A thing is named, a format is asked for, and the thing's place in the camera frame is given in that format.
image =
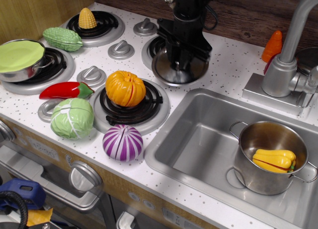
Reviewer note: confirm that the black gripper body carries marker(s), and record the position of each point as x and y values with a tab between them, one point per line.
189	32

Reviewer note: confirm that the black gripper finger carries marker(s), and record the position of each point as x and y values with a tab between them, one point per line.
184	62
173	50

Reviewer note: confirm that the steel pot lid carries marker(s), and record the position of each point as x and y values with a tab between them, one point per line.
171	74

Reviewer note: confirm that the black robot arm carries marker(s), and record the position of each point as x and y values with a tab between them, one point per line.
191	8

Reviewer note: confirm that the silver stove knob back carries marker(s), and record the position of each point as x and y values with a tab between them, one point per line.
145	28

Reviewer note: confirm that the silver stove knob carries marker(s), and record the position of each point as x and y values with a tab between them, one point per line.
93	77
145	28
45	111
121	50

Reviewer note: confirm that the silver stove knob middle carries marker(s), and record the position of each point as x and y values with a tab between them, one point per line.
121	50

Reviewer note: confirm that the silver stove knob front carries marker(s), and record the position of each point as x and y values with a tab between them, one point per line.
93	77

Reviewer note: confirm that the silver stove knob nearest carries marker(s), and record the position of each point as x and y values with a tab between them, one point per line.
45	111

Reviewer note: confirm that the back right burner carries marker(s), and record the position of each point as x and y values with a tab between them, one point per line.
150	49

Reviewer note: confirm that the burner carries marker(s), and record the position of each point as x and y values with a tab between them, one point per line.
150	49
109	28
60	68
147	116

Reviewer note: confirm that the orange toy pumpkin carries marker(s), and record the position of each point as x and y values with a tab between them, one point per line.
125	89

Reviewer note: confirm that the front right burner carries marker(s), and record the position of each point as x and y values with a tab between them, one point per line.
147	116

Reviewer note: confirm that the back left burner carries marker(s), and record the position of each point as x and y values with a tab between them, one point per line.
109	28

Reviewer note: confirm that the orange toy carrot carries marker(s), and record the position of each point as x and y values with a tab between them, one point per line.
273	46

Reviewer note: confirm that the yellow toy corn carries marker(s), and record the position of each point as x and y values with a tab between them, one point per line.
87	19

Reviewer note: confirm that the silver sink basin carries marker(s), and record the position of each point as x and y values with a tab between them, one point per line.
208	142

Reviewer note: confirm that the silver faucet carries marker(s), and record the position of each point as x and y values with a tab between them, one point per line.
283	87

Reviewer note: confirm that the purple toy onion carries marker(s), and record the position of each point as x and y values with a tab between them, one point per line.
123	143

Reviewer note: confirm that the green toy bitter gourd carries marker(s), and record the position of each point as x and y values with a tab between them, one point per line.
62	38

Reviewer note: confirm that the front left burner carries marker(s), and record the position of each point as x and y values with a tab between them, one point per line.
60	68

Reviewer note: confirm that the red toy chili pepper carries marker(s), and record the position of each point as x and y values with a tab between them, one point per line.
65	90

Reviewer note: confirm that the steel pot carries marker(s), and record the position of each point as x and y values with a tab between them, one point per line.
267	135

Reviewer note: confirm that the steel bowl behind faucet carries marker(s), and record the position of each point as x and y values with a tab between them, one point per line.
306	60

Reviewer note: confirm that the green toy cabbage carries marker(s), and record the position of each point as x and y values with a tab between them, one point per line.
72	119

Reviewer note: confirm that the yellow toy bell pepper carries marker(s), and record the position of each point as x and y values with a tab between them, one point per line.
277	161

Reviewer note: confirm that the steel pan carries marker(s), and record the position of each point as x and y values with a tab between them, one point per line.
26	73

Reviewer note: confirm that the green plate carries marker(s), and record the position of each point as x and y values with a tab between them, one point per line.
21	54

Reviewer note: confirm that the silver oven knob left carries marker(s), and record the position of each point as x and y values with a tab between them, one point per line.
6	134

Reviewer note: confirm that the blue tool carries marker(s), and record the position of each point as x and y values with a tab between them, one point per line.
31	192

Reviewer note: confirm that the yellow tape piece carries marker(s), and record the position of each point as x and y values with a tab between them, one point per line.
36	217

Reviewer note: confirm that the silver dishwasher handle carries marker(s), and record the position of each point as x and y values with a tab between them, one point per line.
126	221

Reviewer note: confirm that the silver oven handle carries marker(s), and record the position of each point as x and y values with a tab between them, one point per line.
24	168

